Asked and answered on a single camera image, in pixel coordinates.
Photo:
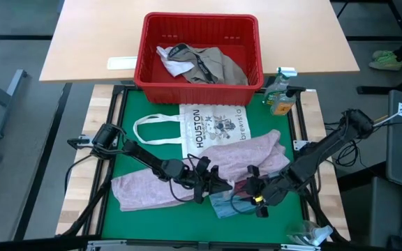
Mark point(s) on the black table frame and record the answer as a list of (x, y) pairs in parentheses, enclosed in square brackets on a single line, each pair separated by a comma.
[(119, 88)]

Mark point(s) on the maroon shirt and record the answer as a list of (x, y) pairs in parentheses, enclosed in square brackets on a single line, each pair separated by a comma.
[(241, 186)]

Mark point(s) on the black desk foot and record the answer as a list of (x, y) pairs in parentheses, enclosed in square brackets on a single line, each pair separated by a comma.
[(379, 90)]

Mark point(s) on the green-label spray bottle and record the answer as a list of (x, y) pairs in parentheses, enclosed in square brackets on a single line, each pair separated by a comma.
[(274, 94)]

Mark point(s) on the grey metal desk leg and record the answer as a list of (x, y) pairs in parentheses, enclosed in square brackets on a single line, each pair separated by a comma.
[(5, 101)]

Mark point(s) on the green table mat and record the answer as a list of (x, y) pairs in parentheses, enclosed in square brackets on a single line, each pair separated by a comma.
[(187, 226)]

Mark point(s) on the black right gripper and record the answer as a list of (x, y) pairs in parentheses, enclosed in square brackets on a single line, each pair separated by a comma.
[(269, 188)]

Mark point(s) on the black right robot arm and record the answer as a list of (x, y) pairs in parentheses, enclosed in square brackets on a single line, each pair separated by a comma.
[(326, 150)]

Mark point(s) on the white printed tote bag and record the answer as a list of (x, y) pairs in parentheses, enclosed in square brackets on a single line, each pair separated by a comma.
[(215, 125)]

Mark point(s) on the orange-label pump bottle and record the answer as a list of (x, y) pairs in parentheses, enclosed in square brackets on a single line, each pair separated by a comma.
[(283, 108)]

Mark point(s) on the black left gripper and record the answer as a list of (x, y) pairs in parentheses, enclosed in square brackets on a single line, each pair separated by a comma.
[(201, 178)]

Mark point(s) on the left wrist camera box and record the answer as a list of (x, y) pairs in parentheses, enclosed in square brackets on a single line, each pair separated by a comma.
[(199, 196)]

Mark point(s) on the green shoe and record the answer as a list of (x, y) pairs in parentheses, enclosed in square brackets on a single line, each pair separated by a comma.
[(386, 62)]

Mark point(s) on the white paper label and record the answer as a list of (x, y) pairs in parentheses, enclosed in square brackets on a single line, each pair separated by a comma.
[(121, 63)]

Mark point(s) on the khaki trousers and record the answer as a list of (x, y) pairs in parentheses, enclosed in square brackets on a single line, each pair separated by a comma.
[(222, 66)]

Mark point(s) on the black frame strut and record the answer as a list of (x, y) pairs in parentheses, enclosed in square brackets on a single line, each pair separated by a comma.
[(89, 209), (318, 212)]

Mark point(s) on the clear spray bottle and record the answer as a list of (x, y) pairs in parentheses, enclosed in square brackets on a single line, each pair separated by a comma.
[(309, 235)]

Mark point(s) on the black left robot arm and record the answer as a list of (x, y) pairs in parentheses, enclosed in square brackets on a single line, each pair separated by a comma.
[(141, 157)]

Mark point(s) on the white garment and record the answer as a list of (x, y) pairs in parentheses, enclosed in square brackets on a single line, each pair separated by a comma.
[(174, 64)]

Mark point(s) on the light wooden desk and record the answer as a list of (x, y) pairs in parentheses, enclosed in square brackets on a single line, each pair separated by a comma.
[(93, 35)]

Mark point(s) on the pink garment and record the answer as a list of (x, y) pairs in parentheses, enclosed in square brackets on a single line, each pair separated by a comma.
[(243, 153)]

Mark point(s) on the light blue jeans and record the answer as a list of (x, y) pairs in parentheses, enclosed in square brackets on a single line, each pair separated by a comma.
[(222, 205)]

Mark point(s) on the red plastic laundry bin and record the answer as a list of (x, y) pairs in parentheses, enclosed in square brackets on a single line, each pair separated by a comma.
[(201, 28)]

